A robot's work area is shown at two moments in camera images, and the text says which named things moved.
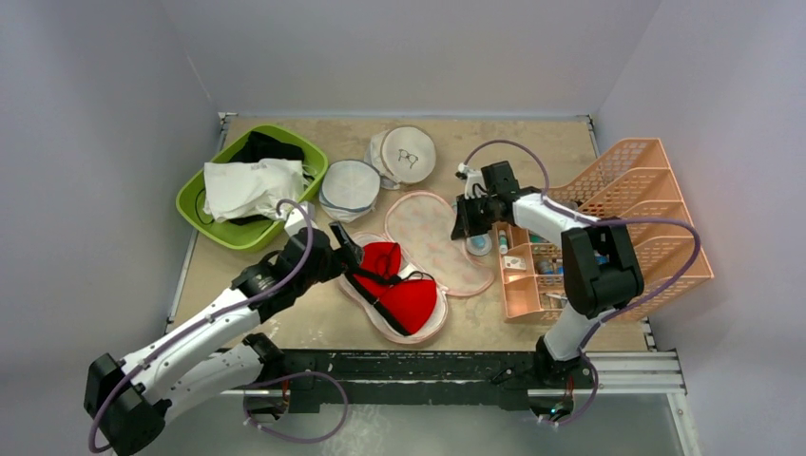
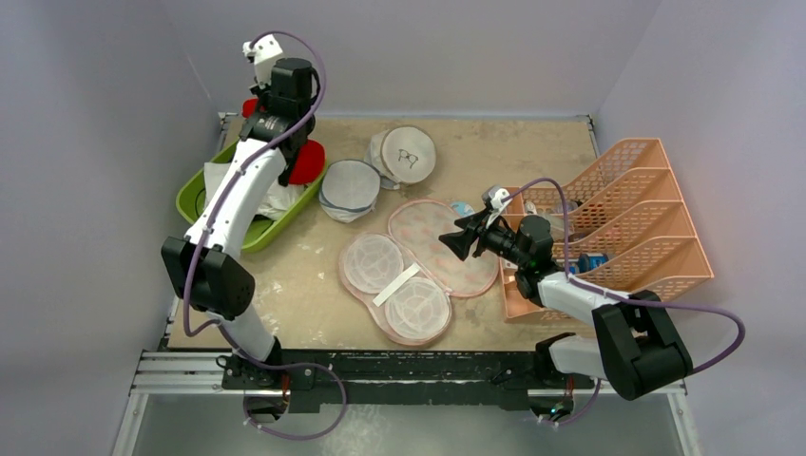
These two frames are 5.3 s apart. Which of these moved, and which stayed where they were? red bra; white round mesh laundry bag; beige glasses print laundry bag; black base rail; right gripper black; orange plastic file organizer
Moved: red bra; right gripper black
Stayed: orange plastic file organizer; black base rail; beige glasses print laundry bag; white round mesh laundry bag
